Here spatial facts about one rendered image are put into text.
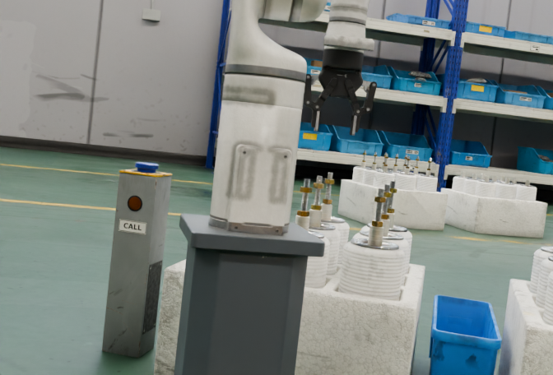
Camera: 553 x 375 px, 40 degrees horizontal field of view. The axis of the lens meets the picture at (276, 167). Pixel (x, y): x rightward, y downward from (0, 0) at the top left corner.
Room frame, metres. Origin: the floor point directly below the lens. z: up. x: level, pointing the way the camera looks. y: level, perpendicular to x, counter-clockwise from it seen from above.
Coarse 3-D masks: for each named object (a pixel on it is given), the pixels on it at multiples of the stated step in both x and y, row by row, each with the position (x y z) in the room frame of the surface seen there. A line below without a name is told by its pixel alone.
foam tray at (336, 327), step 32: (416, 288) 1.22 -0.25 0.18; (160, 320) 1.16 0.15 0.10; (320, 320) 1.10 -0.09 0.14; (352, 320) 1.09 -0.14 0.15; (384, 320) 1.08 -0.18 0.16; (416, 320) 1.21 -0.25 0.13; (160, 352) 1.15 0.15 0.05; (320, 352) 1.10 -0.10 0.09; (352, 352) 1.09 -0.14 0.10; (384, 352) 1.08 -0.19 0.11
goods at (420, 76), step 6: (318, 66) 5.99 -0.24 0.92; (414, 72) 6.16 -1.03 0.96; (420, 72) 6.17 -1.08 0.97; (420, 78) 6.13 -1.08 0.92; (426, 78) 6.15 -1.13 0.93; (474, 78) 6.34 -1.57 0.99; (480, 78) 6.33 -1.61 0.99; (504, 90) 6.44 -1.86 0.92; (510, 90) 6.39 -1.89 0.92; (552, 96) 6.46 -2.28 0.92
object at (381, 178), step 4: (384, 164) 3.56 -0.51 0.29; (384, 168) 3.55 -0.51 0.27; (376, 172) 3.55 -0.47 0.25; (380, 172) 3.53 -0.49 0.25; (384, 172) 3.53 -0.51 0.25; (388, 172) 3.58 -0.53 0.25; (376, 176) 3.54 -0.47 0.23; (380, 176) 3.52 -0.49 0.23; (384, 176) 3.52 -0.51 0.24; (388, 176) 3.52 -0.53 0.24; (392, 176) 3.53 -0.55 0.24; (376, 180) 3.54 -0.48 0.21; (380, 180) 3.52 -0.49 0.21; (384, 180) 3.52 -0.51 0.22; (388, 180) 3.52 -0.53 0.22; (392, 180) 3.53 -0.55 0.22; (376, 184) 3.53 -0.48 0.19; (380, 184) 3.52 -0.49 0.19
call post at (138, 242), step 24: (120, 192) 1.27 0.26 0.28; (144, 192) 1.26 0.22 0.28; (168, 192) 1.31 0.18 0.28; (120, 216) 1.27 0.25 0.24; (144, 216) 1.26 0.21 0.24; (120, 240) 1.27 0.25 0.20; (144, 240) 1.26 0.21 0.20; (120, 264) 1.26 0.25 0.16; (144, 264) 1.25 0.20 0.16; (120, 288) 1.26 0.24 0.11; (144, 288) 1.25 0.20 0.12; (120, 312) 1.26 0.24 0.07; (144, 312) 1.26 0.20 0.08; (120, 336) 1.26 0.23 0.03; (144, 336) 1.27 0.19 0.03
